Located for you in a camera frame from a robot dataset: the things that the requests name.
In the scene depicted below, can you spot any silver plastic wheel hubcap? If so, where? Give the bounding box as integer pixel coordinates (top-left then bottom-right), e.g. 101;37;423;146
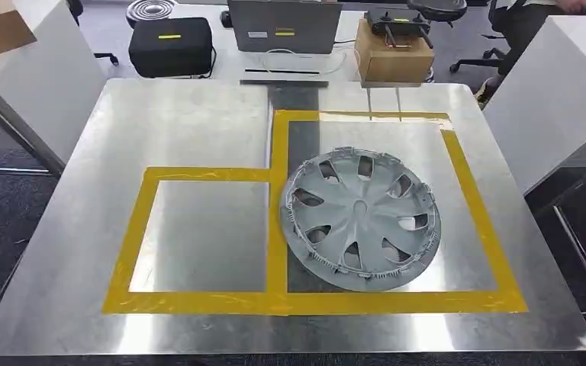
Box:
279;146;443;294

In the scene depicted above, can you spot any yellow tape outline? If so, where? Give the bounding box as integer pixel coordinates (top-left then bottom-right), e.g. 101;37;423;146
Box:
101;108;530;317

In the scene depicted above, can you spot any silver flat slab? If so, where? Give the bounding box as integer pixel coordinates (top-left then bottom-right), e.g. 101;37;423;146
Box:
239;66;330;88

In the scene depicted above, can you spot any white desk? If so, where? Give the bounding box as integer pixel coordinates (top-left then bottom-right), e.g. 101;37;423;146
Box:
481;14;586;324
169;4;376;85
0;0;108;178

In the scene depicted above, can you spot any grey laptop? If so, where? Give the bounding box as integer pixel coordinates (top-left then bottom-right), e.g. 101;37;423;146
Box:
227;0;344;56

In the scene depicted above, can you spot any black carrying case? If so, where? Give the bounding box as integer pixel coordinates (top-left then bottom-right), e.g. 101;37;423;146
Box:
127;17;214;79

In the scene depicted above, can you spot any black remote controller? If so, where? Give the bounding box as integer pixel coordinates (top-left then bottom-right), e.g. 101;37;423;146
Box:
362;7;434;50

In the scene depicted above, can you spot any black office chair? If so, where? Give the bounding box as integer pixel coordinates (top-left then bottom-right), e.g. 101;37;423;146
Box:
65;0;121;67
448;0;526;75

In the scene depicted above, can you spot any black ringed round base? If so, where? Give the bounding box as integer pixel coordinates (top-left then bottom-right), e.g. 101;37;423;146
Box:
124;0;177;29

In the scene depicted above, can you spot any black stool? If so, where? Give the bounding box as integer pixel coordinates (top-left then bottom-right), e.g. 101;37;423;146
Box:
406;0;469;24

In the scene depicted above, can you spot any person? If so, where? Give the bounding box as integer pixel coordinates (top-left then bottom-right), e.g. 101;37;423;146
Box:
474;0;586;111

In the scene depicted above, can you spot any white cable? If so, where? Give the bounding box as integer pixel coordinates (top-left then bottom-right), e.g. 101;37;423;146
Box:
259;47;349;78

